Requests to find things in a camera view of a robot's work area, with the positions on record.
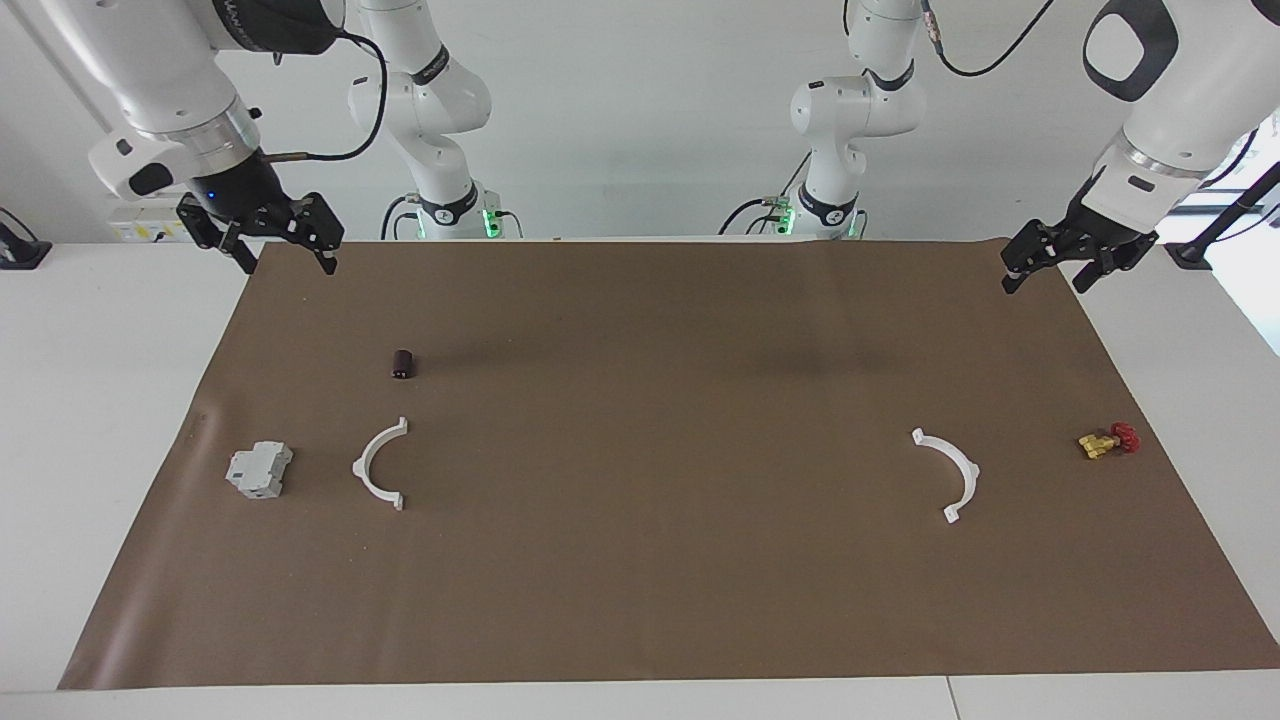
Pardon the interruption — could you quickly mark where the brown paper table mat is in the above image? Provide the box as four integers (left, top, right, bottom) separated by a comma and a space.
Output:
57, 237, 1280, 691

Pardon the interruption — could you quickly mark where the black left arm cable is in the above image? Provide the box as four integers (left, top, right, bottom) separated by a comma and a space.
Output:
920, 0, 1059, 78

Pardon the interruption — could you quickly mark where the black tripod stand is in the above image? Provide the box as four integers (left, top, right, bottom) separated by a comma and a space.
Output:
1165, 160, 1280, 273

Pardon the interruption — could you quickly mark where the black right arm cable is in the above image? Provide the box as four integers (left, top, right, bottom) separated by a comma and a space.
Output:
262, 28, 389, 163

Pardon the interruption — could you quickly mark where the black stand foot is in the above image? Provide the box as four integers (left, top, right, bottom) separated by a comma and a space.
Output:
0, 207, 53, 271

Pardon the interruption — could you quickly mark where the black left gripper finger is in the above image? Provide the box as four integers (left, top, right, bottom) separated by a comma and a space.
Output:
1003, 222, 1066, 294
1075, 233, 1159, 293

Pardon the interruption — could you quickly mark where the white half-ring pipe clamp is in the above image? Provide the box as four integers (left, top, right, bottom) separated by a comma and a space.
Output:
911, 428, 981, 524
352, 416, 410, 512

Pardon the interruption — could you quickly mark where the brass valve with red handle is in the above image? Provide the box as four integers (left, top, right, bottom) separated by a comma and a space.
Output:
1077, 422, 1142, 461

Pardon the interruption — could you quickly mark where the white power strip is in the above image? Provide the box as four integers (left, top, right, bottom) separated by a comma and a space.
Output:
108, 193, 196, 244

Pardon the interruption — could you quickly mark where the grey circuit breaker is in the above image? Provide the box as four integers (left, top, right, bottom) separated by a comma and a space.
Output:
225, 441, 295, 501

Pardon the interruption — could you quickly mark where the black velcro cable strap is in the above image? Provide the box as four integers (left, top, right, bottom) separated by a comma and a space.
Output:
212, 0, 263, 46

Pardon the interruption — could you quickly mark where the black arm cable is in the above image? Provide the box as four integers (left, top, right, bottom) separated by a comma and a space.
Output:
920, 0, 1059, 78
262, 28, 389, 163

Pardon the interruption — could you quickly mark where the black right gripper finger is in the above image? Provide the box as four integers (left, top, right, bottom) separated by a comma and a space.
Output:
292, 192, 344, 275
178, 195, 258, 275

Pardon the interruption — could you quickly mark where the black base cable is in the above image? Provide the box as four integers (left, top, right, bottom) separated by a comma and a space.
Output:
718, 150, 813, 237
380, 193, 421, 241

